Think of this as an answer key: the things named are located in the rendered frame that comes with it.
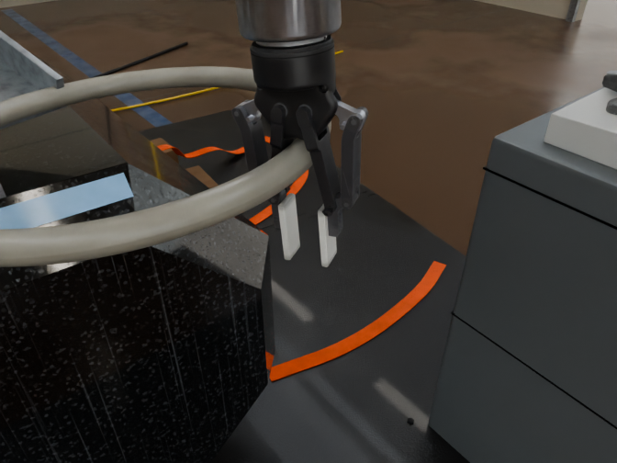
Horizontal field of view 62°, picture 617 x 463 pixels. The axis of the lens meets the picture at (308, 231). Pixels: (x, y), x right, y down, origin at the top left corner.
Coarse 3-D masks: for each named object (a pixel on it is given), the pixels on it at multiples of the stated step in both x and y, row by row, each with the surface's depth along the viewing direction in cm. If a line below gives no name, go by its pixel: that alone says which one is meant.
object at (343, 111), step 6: (342, 102) 47; (342, 108) 47; (348, 108) 47; (354, 108) 47; (336, 114) 47; (342, 114) 47; (348, 114) 47; (360, 114) 46; (342, 120) 47; (342, 126) 47
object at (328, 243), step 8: (320, 208) 53; (320, 216) 53; (320, 224) 53; (320, 232) 54; (328, 232) 55; (320, 240) 54; (328, 240) 55; (320, 248) 55; (328, 248) 55; (336, 248) 58; (328, 256) 56; (328, 264) 56
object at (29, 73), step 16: (0, 32) 78; (0, 48) 79; (16, 48) 76; (0, 64) 80; (16, 64) 78; (32, 64) 75; (0, 80) 77; (16, 80) 78; (32, 80) 78; (48, 80) 75; (0, 96) 75; (48, 112) 75; (0, 128) 71
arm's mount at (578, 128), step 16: (592, 96) 84; (608, 96) 84; (560, 112) 80; (576, 112) 79; (592, 112) 79; (560, 128) 79; (576, 128) 77; (592, 128) 75; (608, 128) 74; (560, 144) 80; (576, 144) 78; (592, 144) 76; (608, 144) 74; (592, 160) 77; (608, 160) 75
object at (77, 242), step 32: (32, 96) 72; (64, 96) 75; (96, 96) 78; (288, 160) 48; (224, 192) 43; (256, 192) 45; (64, 224) 40; (96, 224) 40; (128, 224) 40; (160, 224) 41; (192, 224) 42; (0, 256) 39; (32, 256) 39; (64, 256) 40; (96, 256) 40
